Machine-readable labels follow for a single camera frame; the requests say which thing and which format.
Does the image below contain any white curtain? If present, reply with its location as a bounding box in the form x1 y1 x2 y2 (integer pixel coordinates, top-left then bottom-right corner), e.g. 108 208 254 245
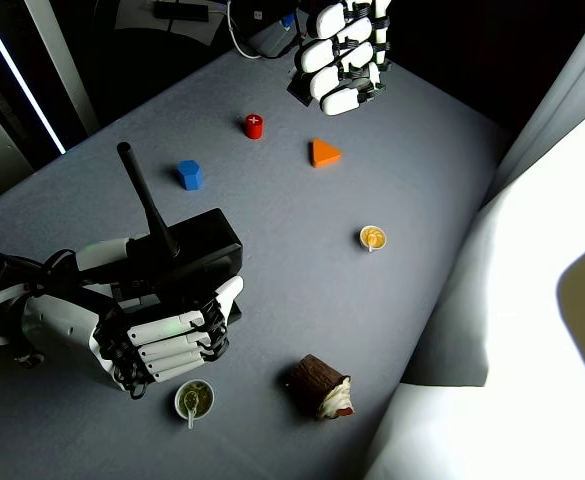
364 0 585 480

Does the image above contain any white cable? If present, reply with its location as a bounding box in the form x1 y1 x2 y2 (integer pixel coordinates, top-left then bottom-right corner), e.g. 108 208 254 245
226 0 263 61

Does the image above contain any toy coffee cup with spoon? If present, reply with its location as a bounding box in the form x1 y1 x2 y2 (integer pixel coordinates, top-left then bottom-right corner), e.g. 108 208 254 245
359 224 388 254

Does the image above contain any white upright panel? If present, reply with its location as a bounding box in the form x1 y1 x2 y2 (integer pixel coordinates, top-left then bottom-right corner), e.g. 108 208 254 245
21 0 101 137

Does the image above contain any grey table cloth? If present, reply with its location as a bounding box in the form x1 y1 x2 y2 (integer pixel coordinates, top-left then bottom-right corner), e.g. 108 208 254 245
0 29 512 480

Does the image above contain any black walkie-talkie toy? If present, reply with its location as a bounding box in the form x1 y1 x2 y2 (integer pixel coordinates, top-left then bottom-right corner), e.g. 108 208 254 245
115 141 246 326

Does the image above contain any orange triangular block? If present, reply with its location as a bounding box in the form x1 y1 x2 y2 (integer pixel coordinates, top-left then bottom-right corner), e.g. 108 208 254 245
309 138 343 169

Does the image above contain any blue hexagonal block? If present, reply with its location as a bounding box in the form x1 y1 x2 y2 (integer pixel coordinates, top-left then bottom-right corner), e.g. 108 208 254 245
176 159 204 192

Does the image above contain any bright white light strip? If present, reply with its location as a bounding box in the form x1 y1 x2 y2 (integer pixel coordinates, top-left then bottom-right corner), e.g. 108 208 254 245
0 0 68 155

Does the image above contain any toy green soup bowl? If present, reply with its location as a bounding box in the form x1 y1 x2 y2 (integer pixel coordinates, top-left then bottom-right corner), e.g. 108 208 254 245
173 378 216 430

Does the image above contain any toy chocolate cake roll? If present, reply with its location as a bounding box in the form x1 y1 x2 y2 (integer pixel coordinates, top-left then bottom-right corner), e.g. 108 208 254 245
282 353 357 421

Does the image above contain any red cylinder block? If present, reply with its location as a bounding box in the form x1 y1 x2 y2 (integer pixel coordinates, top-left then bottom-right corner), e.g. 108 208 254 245
244 113 265 141

